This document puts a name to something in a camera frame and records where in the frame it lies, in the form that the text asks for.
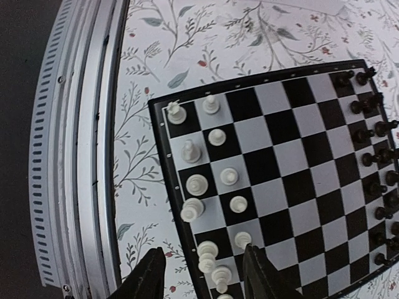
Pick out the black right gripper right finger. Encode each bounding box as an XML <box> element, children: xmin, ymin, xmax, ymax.
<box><xmin>243</xmin><ymin>244</ymin><xmax>304</xmax><ymax>299</ymax></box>

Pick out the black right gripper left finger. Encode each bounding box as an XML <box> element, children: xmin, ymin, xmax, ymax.
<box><xmin>108</xmin><ymin>247</ymin><xmax>166</xmax><ymax>299</ymax></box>

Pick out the white chess knight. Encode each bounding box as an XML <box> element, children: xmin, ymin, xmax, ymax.
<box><xmin>217</xmin><ymin>293</ymin><xmax>233</xmax><ymax>299</ymax></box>
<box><xmin>181</xmin><ymin>140</ymin><xmax>201</xmax><ymax>163</ymax></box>

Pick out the white chess piece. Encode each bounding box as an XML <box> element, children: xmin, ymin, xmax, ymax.
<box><xmin>208</xmin><ymin>128</ymin><xmax>226</xmax><ymax>146</ymax></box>
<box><xmin>197</xmin><ymin>240</ymin><xmax>219</xmax><ymax>273</ymax></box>
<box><xmin>180</xmin><ymin>197</ymin><xmax>205</xmax><ymax>222</ymax></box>

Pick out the black white chessboard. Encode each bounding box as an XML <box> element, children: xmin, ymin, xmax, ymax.
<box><xmin>148</xmin><ymin>59</ymin><xmax>398</xmax><ymax>298</ymax></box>

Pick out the black chess pawn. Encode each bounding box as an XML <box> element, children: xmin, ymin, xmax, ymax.
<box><xmin>373</xmin><ymin>233</ymin><xmax>395</xmax><ymax>247</ymax></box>
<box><xmin>335</xmin><ymin>70</ymin><xmax>355</xmax><ymax>87</ymax></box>
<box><xmin>366</xmin><ymin>181</ymin><xmax>388</xmax><ymax>196</ymax></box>
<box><xmin>362</xmin><ymin>153</ymin><xmax>381</xmax><ymax>167</ymax></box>
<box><xmin>374</xmin><ymin>207</ymin><xmax>393</xmax><ymax>220</ymax></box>
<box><xmin>350</xmin><ymin>101</ymin><xmax>367</xmax><ymax>114</ymax></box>
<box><xmin>374</xmin><ymin>253</ymin><xmax>391</xmax><ymax>267</ymax></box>
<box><xmin>353</xmin><ymin>128</ymin><xmax>375</xmax><ymax>143</ymax></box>

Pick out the black chess king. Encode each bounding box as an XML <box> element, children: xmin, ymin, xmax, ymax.
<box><xmin>374</xmin><ymin>148</ymin><xmax>398</xmax><ymax>163</ymax></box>

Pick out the floral patterned table mat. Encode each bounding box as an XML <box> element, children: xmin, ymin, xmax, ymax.
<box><xmin>113</xmin><ymin>1</ymin><xmax>398</xmax><ymax>298</ymax></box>

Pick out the aluminium front rail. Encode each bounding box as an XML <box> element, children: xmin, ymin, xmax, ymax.
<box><xmin>28</xmin><ymin>1</ymin><xmax>128</xmax><ymax>298</ymax></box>

